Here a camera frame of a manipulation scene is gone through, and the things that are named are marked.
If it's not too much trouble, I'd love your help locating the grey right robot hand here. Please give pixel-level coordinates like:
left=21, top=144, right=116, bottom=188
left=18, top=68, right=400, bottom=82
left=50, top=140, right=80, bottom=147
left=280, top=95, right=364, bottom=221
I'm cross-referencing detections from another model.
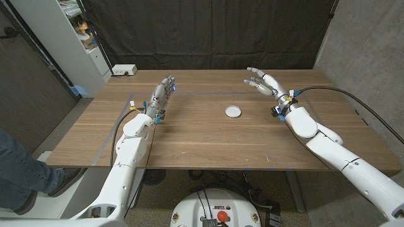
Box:
left=243, top=66, right=299, bottom=118

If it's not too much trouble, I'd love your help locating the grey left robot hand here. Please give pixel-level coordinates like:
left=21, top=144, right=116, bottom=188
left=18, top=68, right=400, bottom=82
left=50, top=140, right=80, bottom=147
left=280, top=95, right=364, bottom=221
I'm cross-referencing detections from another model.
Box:
left=145, top=74, right=177, bottom=120

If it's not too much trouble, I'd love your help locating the white round jar lid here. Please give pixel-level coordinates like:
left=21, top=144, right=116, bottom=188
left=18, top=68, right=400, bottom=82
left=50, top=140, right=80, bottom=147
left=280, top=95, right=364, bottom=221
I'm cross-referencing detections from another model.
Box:
left=224, top=105, right=242, bottom=119

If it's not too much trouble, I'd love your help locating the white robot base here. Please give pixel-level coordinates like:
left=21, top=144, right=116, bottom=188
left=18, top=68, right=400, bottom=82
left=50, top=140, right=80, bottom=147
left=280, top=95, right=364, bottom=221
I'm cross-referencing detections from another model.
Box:
left=170, top=188, right=262, bottom=227

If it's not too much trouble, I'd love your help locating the grey tape outline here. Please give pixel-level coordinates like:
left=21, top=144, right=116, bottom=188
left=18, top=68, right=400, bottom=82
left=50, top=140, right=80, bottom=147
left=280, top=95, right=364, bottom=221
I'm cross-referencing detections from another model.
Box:
left=91, top=91, right=354, bottom=171

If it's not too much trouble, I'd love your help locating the white power strip box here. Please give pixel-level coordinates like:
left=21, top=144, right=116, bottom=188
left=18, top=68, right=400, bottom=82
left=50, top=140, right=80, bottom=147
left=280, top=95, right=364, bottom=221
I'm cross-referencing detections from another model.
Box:
left=112, top=64, right=138, bottom=76

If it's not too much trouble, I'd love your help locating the black round ribbed disc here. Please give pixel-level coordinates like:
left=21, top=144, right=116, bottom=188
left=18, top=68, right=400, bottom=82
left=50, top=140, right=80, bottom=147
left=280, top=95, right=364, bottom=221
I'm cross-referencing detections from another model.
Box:
left=142, top=169, right=167, bottom=186

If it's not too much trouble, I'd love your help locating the black curtain backdrop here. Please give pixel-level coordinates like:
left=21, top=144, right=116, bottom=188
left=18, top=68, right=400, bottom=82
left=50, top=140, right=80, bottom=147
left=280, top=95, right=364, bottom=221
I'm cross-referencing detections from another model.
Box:
left=75, top=0, right=340, bottom=71

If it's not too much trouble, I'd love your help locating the grey table leg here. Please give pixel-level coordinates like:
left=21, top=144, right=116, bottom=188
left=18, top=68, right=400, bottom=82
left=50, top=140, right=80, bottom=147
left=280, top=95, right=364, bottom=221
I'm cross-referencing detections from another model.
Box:
left=128, top=169, right=145, bottom=209
left=285, top=170, right=306, bottom=214

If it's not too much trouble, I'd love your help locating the cardboard box on shelf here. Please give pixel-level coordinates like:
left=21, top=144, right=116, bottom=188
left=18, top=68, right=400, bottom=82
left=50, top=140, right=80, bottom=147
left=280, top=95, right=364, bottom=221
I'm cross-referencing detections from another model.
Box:
left=82, top=34, right=98, bottom=50

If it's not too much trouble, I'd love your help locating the black backdrop stand pole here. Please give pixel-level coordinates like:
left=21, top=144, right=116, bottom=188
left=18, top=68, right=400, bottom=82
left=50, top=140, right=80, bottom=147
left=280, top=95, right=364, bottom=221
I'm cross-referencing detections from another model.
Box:
left=76, top=0, right=114, bottom=75

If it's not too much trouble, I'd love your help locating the orange yellow toy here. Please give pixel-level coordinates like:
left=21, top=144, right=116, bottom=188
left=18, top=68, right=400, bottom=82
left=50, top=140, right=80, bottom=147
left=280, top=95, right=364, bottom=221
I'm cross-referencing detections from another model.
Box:
left=74, top=21, right=90, bottom=35

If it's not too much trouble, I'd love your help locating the white shelf cabinet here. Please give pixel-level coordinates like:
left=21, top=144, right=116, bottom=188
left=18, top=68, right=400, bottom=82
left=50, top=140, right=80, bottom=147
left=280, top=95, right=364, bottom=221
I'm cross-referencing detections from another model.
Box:
left=9, top=0, right=113, bottom=98

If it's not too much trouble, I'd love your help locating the dark grey shoe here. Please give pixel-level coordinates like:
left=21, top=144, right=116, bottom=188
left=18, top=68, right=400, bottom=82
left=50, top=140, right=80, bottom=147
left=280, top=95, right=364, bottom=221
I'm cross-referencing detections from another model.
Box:
left=14, top=190, right=39, bottom=216
left=47, top=167, right=88, bottom=198

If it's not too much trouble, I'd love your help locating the clear plastic bag pile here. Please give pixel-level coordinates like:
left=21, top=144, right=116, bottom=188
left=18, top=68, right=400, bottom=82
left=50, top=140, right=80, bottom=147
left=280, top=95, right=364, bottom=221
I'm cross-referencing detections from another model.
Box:
left=59, top=0, right=83, bottom=18

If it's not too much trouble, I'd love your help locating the person's leg in jeans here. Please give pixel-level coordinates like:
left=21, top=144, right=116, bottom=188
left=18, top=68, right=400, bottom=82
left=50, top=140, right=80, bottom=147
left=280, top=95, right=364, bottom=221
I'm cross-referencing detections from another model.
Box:
left=0, top=129, right=66, bottom=212

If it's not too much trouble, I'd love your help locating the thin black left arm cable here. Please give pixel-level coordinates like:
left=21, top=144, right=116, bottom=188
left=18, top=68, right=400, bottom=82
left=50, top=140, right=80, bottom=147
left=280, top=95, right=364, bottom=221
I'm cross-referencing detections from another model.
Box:
left=123, top=123, right=157, bottom=219

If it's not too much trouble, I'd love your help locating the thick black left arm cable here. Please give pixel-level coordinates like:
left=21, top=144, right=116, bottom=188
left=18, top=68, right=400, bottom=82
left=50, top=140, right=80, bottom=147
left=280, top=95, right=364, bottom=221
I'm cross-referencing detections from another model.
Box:
left=109, top=108, right=145, bottom=170

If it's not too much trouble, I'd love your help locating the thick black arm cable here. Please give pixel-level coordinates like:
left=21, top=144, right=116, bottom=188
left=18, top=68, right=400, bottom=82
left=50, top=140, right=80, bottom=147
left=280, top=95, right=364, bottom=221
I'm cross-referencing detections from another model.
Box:
left=295, top=86, right=404, bottom=145
left=109, top=108, right=145, bottom=170

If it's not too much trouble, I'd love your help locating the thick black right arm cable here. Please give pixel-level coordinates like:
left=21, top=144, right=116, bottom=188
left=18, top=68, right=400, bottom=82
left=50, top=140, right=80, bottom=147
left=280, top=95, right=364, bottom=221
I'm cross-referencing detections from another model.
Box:
left=295, top=86, right=404, bottom=145

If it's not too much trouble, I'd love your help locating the black floor cable bundle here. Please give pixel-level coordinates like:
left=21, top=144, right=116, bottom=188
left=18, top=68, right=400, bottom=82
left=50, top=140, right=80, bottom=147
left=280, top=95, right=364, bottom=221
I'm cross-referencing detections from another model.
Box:
left=188, top=170, right=282, bottom=211

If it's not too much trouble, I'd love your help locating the black door handle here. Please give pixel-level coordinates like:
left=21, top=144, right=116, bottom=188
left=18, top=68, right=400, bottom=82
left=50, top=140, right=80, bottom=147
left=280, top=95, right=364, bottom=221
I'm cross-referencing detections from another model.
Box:
left=0, top=26, right=19, bottom=39

